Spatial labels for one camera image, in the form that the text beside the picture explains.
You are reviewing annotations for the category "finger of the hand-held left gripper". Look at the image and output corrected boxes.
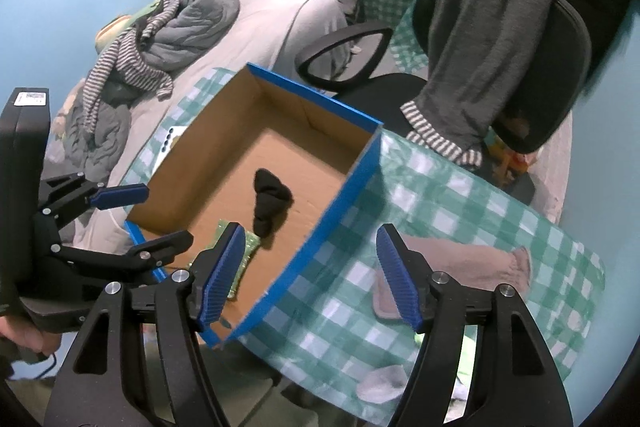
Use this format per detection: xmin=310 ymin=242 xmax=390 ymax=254
xmin=37 ymin=173 xmax=150 ymax=233
xmin=50 ymin=230 xmax=195 ymax=275

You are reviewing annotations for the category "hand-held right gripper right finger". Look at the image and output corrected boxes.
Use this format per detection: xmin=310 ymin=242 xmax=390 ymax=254
xmin=375 ymin=223 xmax=575 ymax=427

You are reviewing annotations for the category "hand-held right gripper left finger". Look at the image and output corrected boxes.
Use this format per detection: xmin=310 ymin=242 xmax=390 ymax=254
xmin=44 ymin=222 xmax=247 ymax=427

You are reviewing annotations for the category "pink cloth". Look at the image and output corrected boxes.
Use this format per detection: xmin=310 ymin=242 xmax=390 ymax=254
xmin=372 ymin=234 xmax=533 ymax=320

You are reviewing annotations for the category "blue cardboard box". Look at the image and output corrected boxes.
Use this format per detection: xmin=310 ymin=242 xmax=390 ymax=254
xmin=124 ymin=63 xmax=385 ymax=350

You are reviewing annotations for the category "person's left hand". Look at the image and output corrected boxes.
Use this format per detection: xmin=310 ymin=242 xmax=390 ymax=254
xmin=0 ymin=316 xmax=61 ymax=360

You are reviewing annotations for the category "green packet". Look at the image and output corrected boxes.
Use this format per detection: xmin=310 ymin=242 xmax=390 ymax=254
xmin=189 ymin=219 xmax=261 ymax=303

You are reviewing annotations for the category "black sock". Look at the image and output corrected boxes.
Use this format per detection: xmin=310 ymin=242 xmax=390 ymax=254
xmin=251 ymin=168 xmax=294 ymax=238

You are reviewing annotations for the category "white sock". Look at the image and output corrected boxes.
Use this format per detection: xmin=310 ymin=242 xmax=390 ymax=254
xmin=356 ymin=364 xmax=408 ymax=403

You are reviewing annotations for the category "light green pillow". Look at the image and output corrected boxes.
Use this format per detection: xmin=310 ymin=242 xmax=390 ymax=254
xmin=95 ymin=2 xmax=151 ymax=52

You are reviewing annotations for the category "orange snack bag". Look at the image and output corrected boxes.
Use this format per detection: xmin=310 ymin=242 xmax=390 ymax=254
xmin=482 ymin=127 xmax=531 ymax=188

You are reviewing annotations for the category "grey quilt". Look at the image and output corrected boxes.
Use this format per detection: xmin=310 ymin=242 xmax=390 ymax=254
xmin=62 ymin=0 xmax=241 ymax=185

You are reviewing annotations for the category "bed with white sheet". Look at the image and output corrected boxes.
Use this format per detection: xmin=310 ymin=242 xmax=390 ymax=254
xmin=45 ymin=0 xmax=351 ymax=268

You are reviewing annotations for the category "grey garment with striped cuffs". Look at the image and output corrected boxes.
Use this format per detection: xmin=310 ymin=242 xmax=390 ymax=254
xmin=400 ymin=0 xmax=558 ymax=168

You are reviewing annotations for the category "black office chair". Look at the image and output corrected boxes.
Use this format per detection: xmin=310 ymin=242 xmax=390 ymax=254
xmin=295 ymin=0 xmax=593 ymax=208

